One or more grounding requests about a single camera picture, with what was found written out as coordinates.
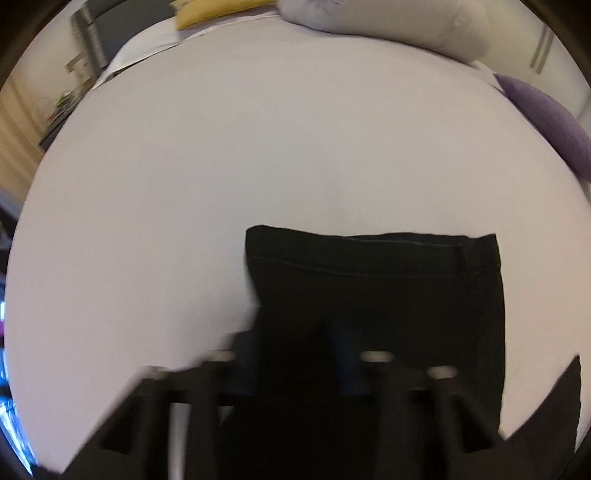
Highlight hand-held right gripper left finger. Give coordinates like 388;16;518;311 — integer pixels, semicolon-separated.
69;329;260;480

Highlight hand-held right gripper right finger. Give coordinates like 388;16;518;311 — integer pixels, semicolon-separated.
331;318;509;480

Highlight black pants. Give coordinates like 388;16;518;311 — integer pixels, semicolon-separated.
217;225;581;480

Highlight white bed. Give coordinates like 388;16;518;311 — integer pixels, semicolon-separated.
8;9;591;474

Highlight purple pillow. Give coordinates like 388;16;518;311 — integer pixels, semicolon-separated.
495;75;591;172

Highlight grey pillow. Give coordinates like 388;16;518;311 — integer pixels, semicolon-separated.
280;0;491;62

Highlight yellow pillow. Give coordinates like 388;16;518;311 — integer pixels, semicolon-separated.
170;0;278;31

